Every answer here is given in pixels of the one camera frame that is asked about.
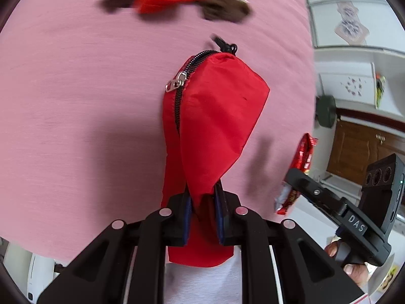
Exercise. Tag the red wrapper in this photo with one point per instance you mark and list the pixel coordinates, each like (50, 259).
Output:
(303, 155)

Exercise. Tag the brown wooden door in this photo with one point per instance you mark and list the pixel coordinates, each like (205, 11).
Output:
(351, 152)

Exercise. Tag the person's light pants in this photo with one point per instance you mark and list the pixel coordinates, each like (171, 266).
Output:
(202, 283)

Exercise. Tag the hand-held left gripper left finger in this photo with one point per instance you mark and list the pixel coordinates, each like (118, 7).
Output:
(186, 218)

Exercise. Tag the person's right hand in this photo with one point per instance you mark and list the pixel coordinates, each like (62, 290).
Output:
(356, 274)

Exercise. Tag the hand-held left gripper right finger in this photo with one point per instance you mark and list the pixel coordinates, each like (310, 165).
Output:
(221, 228)

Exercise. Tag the red zip pouch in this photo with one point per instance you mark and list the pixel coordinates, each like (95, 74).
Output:
(218, 117)

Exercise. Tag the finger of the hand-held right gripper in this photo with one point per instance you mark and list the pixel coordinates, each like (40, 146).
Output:
(313, 190)

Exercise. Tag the dark green stool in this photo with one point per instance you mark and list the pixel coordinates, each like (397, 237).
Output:
(326, 110)

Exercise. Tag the white appliance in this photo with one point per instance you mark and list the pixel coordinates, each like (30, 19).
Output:
(39, 275)

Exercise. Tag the dark brown patterned sock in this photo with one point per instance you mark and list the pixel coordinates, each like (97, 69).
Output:
(221, 9)

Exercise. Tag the pink tablecloth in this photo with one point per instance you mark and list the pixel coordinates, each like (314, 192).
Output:
(79, 101)

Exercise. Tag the yellow green toy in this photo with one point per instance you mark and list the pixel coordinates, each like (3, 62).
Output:
(379, 88)

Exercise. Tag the white flower print cabinet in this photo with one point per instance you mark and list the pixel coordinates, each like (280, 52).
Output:
(348, 69)

